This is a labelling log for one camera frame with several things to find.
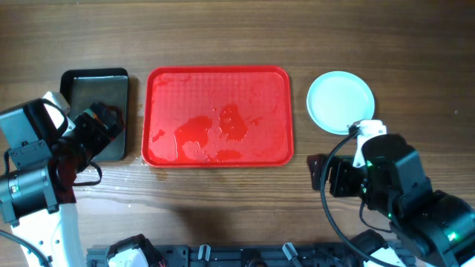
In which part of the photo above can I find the light blue plate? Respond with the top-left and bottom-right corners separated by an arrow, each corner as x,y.
306,71 -> 376,135

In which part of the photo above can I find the orange green sponge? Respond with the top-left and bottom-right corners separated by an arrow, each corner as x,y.
85,102 -> 125,131

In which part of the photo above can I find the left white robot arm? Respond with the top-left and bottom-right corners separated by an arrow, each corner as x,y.
1,99 -> 125,266

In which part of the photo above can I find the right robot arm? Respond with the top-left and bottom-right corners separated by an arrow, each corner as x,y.
307,133 -> 474,266

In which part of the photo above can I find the black water tray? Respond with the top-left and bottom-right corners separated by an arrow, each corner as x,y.
59,67 -> 131,162

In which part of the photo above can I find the red plastic tray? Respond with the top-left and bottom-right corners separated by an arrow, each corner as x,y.
141,65 -> 294,168

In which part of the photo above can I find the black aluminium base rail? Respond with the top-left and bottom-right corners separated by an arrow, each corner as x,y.
85,243 -> 372,267

